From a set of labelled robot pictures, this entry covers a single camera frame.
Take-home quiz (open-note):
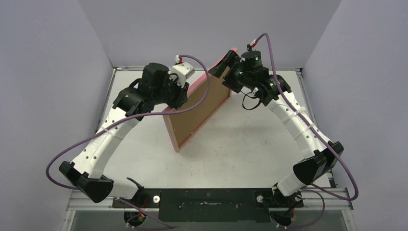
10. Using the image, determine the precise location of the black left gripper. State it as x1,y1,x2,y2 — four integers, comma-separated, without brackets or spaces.
153,74,188,109

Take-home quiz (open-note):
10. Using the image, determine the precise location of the brown cardboard backing board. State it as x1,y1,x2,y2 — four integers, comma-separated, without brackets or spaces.
165,75,231,149

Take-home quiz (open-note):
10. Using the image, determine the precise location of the pink wooden picture frame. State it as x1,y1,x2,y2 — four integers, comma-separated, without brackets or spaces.
162,48,239,153

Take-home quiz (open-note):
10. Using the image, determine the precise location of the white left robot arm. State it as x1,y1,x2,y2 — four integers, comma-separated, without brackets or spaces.
59,63,195,207

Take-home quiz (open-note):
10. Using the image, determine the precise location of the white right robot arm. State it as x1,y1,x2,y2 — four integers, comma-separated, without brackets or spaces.
209,50,344,206

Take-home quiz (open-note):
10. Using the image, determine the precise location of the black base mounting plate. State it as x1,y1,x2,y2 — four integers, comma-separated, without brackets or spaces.
112,188,304,223

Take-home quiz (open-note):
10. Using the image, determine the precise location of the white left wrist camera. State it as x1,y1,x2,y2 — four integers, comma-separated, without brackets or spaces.
169,55,195,88

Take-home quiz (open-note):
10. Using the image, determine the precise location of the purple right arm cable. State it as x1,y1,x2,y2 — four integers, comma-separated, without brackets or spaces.
248,32,359,230

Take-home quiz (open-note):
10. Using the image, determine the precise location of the aluminium front rail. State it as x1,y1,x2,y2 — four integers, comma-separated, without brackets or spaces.
66,188,354,212

